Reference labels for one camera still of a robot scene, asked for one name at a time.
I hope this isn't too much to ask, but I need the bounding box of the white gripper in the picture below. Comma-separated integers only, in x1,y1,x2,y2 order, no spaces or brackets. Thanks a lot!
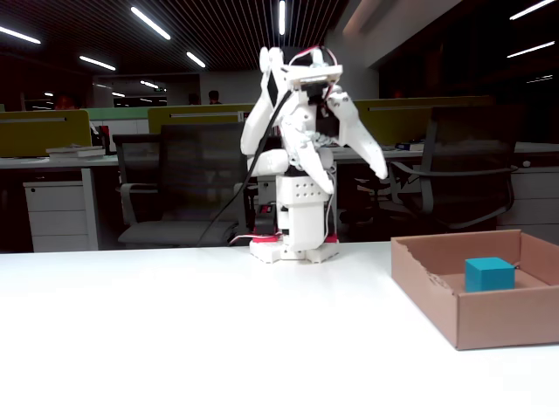
280,82,390,196

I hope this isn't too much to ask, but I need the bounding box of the blue cube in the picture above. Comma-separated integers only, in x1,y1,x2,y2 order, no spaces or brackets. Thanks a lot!
464,257,518,294

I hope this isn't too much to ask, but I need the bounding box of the brown cardboard box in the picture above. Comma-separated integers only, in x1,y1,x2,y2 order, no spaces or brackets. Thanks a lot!
390,229,559,352

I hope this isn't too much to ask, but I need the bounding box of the yellow desk partition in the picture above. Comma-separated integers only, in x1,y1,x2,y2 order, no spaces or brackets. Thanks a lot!
352,96,495,146
0,109,93,159
147,104,259,135

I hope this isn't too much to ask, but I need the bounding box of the red base clamp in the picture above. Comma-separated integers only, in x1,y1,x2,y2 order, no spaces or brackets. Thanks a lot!
250,232,340,244

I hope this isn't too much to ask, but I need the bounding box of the black mesh office chair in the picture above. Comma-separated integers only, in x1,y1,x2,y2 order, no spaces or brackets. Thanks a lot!
112,122,259,248
340,104,526,231

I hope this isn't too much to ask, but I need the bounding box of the white office desk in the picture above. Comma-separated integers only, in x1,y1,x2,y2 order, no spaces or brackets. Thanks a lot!
0,154,121,254
330,141,559,168

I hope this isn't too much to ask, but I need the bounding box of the white drawer cabinet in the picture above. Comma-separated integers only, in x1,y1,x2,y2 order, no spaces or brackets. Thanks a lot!
23,179,100,254
494,167,559,230

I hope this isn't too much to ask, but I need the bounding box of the green desk partition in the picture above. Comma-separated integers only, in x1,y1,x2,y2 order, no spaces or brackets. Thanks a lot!
86,106,150,122

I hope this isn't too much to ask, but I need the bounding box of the stack of books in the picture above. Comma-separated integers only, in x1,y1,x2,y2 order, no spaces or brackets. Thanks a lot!
45,144,107,160

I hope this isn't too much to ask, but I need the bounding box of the person in red shirt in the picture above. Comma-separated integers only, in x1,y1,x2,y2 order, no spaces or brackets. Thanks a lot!
53,93,82,111

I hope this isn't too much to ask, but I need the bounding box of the black cable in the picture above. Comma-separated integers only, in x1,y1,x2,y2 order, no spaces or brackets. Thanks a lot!
195,89,293,249

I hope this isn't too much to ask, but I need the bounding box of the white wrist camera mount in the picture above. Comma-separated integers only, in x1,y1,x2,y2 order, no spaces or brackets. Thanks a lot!
286,60,344,86

